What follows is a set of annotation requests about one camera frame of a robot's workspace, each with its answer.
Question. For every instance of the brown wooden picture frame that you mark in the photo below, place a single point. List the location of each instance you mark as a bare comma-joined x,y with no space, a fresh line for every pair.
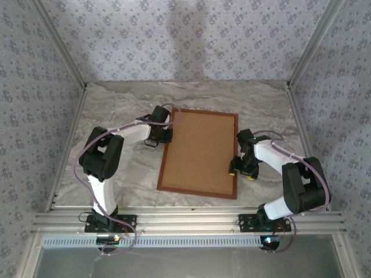
164,162

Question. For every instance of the tan fibreboard backing board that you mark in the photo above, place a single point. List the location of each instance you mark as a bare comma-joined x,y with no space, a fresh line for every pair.
197,150

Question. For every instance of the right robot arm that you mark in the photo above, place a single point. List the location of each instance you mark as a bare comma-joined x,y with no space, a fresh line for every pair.
304,185

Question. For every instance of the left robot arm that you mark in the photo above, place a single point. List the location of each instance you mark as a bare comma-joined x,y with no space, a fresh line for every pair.
101,156

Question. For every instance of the black electronics board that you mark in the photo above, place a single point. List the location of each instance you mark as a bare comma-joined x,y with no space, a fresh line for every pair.
269,241
107,239

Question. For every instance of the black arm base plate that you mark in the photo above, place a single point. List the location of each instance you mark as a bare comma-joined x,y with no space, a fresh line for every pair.
246,223
127,224

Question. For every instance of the long aluminium base rail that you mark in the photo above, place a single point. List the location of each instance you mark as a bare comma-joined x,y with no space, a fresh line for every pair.
188,220

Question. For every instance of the aluminium lower post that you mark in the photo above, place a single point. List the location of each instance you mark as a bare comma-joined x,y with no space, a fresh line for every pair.
346,257
32,257

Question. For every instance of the aluminium corner post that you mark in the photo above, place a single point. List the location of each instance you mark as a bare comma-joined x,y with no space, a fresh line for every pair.
61,46
314,43

